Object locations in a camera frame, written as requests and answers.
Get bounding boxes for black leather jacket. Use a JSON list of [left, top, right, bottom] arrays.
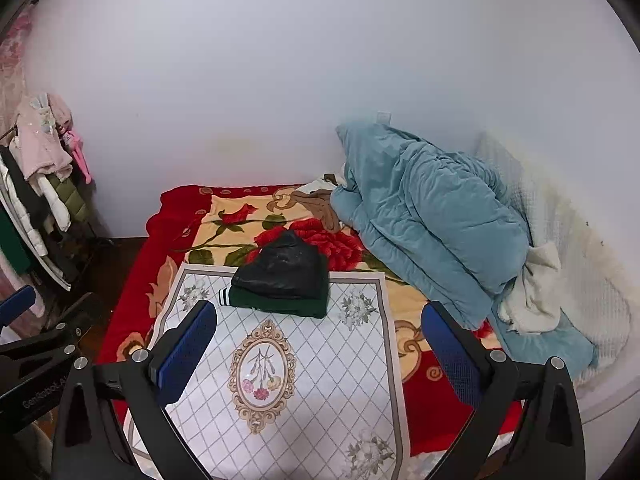
[[232, 230, 329, 299]]

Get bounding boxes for green hanging garment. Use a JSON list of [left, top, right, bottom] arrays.
[[0, 206, 30, 275]]

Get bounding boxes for white puffer jacket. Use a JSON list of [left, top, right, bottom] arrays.
[[1, 146, 72, 257]]

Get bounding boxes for cream fleece blanket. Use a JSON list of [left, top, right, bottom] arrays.
[[498, 242, 562, 335]]

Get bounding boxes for olive green puffer jacket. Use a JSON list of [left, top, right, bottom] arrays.
[[48, 174, 90, 223]]

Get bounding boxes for white checkered mattress sheet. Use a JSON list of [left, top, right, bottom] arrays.
[[389, 129, 634, 480]]

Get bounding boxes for white patterned mat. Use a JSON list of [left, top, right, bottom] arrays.
[[121, 261, 414, 480]]

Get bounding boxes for pink hanger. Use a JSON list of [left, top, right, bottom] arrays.
[[62, 129, 93, 185]]

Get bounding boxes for pink garment on rack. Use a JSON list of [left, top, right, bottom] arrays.
[[16, 93, 73, 181]]

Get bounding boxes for red floral blanket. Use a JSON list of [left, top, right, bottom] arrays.
[[96, 184, 472, 456]]

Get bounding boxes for light blue quilt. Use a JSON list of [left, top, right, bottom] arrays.
[[331, 124, 594, 379]]

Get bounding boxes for green sweater with striped cuffs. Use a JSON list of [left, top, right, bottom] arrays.
[[216, 259, 330, 318]]

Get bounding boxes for brown garment on bed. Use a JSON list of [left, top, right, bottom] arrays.
[[291, 174, 344, 233]]

